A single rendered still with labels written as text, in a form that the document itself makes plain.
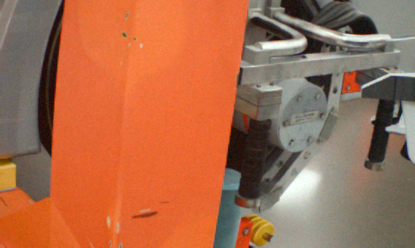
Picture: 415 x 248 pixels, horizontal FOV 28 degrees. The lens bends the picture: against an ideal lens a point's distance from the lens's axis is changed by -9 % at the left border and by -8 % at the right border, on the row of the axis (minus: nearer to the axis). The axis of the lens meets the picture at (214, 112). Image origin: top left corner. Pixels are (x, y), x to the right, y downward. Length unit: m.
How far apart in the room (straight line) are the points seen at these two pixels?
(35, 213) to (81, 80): 0.29
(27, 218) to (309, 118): 0.59
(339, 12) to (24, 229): 0.74
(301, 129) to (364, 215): 1.74
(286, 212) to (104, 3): 2.32
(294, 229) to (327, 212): 0.22
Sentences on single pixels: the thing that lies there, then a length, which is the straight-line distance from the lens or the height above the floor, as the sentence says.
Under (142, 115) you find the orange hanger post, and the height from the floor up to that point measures 1.03.
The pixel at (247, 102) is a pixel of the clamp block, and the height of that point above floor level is 0.92.
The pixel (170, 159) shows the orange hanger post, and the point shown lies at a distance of 1.02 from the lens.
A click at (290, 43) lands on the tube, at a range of 1.44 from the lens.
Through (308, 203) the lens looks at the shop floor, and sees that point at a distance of 3.32.
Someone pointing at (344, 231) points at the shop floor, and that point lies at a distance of 3.15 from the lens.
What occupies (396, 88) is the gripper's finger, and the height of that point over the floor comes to 1.23.
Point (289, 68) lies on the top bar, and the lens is 1.45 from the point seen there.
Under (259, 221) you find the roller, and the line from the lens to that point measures 1.89.
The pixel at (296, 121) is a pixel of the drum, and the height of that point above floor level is 0.85.
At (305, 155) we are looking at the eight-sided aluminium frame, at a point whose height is 0.69.
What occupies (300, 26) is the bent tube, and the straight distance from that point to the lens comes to 1.60.
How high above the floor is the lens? 1.37
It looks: 19 degrees down
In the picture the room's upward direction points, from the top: 8 degrees clockwise
